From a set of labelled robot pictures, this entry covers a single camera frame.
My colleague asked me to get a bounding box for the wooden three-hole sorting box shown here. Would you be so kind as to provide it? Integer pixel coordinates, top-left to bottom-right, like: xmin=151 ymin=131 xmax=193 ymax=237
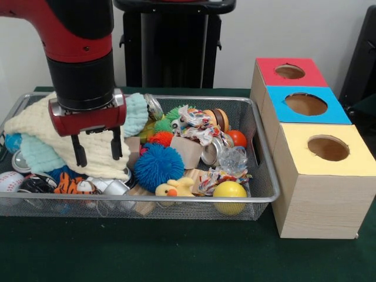
xmin=250 ymin=57 xmax=376 ymax=240

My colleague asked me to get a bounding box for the yellow duck plush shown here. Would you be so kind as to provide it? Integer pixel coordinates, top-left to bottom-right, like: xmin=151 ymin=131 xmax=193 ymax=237
xmin=155 ymin=177 xmax=196 ymax=197

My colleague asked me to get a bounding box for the cream muslin cloth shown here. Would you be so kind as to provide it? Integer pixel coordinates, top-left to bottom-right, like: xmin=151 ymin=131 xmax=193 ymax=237
xmin=3 ymin=91 xmax=132 ymax=181

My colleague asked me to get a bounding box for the brown striped burger toy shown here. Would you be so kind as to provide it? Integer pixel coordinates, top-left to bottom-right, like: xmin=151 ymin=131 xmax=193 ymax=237
xmin=203 ymin=108 xmax=229 ymax=132

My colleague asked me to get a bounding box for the shallow clear mesh bin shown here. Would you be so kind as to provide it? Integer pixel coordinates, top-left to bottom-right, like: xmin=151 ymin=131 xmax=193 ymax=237
xmin=0 ymin=91 xmax=280 ymax=221

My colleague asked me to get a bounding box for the white baseball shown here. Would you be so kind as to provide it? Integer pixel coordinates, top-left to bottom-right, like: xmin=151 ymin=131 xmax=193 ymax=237
xmin=0 ymin=171 xmax=25 ymax=192

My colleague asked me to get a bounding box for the black stand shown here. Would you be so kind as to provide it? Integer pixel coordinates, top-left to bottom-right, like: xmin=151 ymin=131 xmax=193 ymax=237
xmin=339 ymin=5 xmax=376 ymax=118

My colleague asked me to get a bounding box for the silver plastic toy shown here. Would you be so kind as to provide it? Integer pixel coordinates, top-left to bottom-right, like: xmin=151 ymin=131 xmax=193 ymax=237
xmin=87 ymin=176 xmax=136 ymax=196

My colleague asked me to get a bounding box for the yellow ball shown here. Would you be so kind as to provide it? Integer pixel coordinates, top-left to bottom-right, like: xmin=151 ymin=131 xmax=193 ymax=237
xmin=213 ymin=181 xmax=248 ymax=215

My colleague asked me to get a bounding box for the mint green cloth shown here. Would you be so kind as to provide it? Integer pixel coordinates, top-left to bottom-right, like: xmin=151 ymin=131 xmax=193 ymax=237
xmin=21 ymin=92 xmax=149 ymax=174

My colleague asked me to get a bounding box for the red-orange ball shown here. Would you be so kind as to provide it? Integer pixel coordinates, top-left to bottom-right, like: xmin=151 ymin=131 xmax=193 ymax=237
xmin=226 ymin=129 xmax=247 ymax=148

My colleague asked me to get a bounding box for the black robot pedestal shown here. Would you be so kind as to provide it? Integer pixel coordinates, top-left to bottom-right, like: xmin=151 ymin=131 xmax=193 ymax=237
xmin=113 ymin=0 xmax=237 ymax=89

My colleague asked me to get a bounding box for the orange striped tiger plush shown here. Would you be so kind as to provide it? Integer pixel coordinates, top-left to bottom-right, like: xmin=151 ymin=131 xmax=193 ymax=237
xmin=54 ymin=172 xmax=102 ymax=196

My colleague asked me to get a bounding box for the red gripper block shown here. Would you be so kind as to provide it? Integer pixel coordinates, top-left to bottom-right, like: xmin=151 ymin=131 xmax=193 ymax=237
xmin=48 ymin=88 xmax=127 ymax=169

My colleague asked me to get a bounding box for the blue globe ball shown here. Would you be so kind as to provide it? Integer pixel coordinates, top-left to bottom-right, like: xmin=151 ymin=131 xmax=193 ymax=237
xmin=4 ymin=132 xmax=23 ymax=155

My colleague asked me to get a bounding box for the dark green tablecloth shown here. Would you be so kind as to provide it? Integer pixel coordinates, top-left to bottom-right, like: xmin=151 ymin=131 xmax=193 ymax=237
xmin=0 ymin=86 xmax=376 ymax=282
xmin=352 ymin=93 xmax=376 ymax=118

